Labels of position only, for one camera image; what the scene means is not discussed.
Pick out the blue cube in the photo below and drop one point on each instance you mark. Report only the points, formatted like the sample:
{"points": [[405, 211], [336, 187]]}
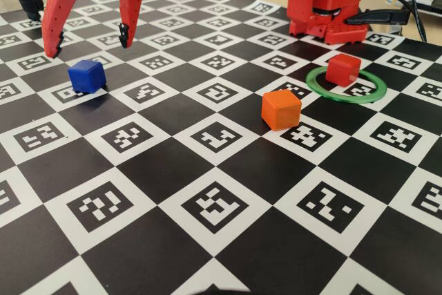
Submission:
{"points": [[86, 77]]}

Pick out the red cube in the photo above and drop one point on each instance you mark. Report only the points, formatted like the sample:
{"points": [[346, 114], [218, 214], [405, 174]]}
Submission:
{"points": [[342, 70]]}

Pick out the orange cube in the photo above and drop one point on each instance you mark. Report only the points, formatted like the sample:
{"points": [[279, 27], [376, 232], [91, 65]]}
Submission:
{"points": [[279, 110]]}

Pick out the black white marker checkerboard mat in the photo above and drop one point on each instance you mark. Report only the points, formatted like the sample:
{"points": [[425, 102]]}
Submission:
{"points": [[207, 108]]}

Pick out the black table clamp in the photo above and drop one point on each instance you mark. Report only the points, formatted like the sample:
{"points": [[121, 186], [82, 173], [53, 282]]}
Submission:
{"points": [[380, 17]]}

